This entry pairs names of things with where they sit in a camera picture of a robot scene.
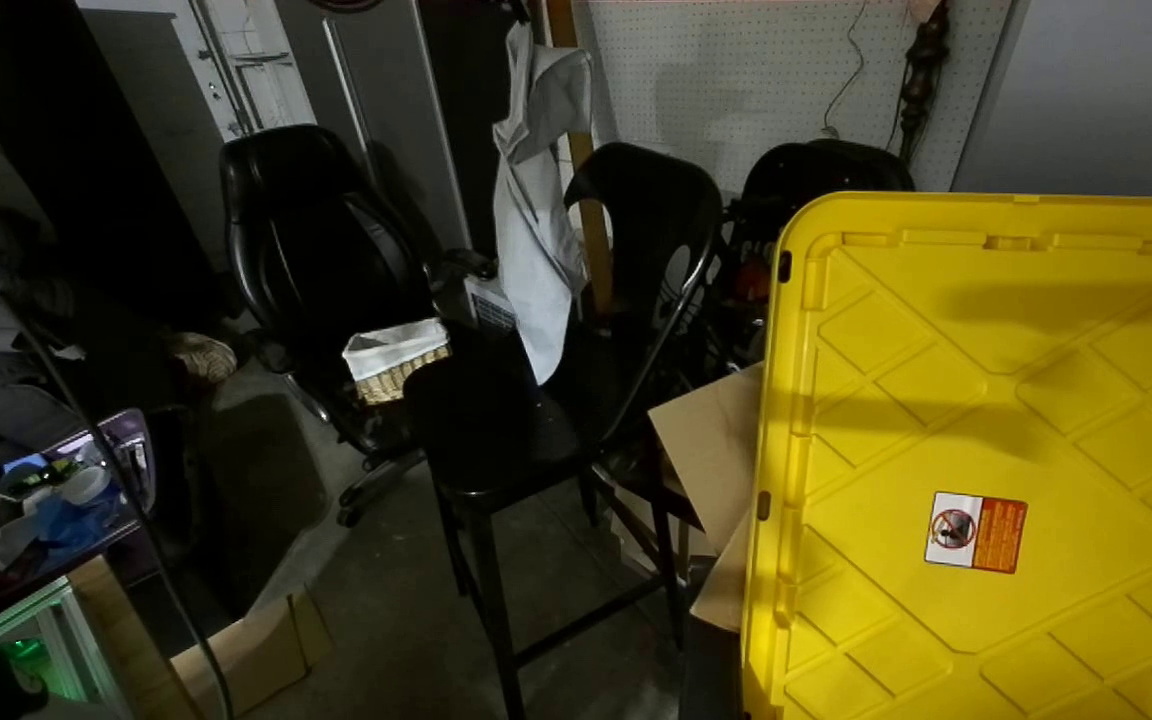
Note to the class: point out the black wooden chair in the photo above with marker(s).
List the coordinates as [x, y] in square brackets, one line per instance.
[496, 420]

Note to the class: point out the light blue cloth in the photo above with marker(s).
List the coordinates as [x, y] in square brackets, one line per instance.
[536, 230]

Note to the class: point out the black office chair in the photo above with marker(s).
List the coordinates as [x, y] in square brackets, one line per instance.
[306, 240]

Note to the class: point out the black round-backed chair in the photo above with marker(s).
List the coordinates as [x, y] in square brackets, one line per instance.
[816, 170]

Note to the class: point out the small black and white appliance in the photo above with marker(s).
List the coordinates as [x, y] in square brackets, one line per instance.
[484, 300]

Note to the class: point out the wooden beam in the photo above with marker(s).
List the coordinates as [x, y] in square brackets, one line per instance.
[591, 220]

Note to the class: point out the brown cardboard sheet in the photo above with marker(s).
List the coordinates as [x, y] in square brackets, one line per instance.
[711, 440]

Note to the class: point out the wicker basket with white liner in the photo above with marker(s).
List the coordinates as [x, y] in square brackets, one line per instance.
[391, 352]

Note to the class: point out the grey door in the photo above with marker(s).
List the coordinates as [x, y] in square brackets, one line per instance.
[386, 110]

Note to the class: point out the white pegboard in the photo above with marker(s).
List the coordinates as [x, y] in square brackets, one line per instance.
[736, 80]

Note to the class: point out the yellow plastic lid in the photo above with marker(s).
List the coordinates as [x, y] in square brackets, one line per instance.
[986, 400]

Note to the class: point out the brown cardboard box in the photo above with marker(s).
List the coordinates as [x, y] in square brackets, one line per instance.
[256, 645]

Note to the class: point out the clear plastic bin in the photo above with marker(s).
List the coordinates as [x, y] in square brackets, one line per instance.
[76, 490]

